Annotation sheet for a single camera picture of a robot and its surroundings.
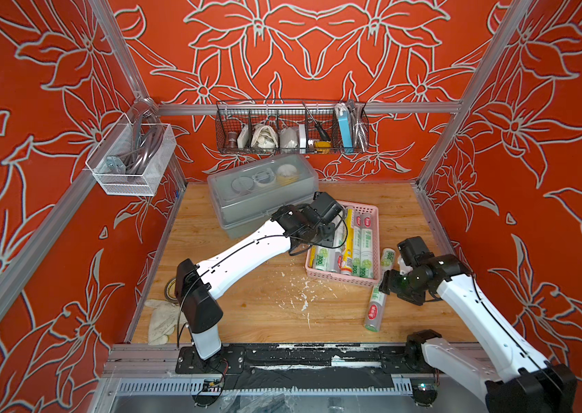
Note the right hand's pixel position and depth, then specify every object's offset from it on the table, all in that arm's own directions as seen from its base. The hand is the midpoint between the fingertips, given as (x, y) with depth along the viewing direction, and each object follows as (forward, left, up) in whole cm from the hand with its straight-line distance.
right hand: (385, 290), depth 76 cm
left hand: (+12, +18, +13) cm, 25 cm away
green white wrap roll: (+19, +5, -5) cm, 20 cm away
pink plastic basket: (+18, +11, -3) cm, 22 cm away
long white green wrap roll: (-4, +2, -5) cm, 7 cm away
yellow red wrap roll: (+14, +21, -4) cm, 26 cm away
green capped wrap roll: (+12, +19, -1) cm, 22 cm away
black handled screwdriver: (+53, +18, +22) cm, 61 cm away
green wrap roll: (+18, +1, -6) cm, 19 cm away
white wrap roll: (+11, +13, -3) cm, 17 cm away
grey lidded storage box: (+29, +45, +11) cm, 54 cm away
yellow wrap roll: (+9, +10, -4) cm, 14 cm away
